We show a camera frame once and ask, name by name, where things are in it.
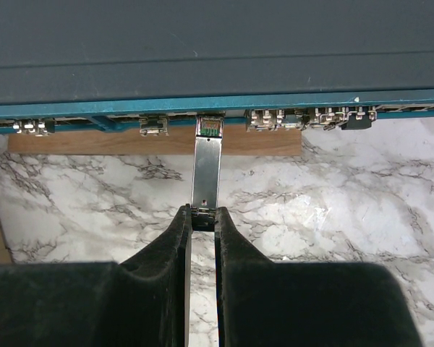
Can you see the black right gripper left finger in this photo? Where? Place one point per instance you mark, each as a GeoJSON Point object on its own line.
{"type": "Point", "coordinates": [143, 301]}

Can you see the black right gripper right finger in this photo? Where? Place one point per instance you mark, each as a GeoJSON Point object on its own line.
{"type": "Point", "coordinates": [267, 303]}

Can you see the silver SFP transceiver plug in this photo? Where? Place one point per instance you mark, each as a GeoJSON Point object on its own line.
{"type": "Point", "coordinates": [206, 171]}

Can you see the dark grey network switch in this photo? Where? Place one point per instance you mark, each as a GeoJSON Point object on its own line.
{"type": "Point", "coordinates": [117, 65]}

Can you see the wooden base board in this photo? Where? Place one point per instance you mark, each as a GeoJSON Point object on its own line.
{"type": "Point", "coordinates": [180, 141]}

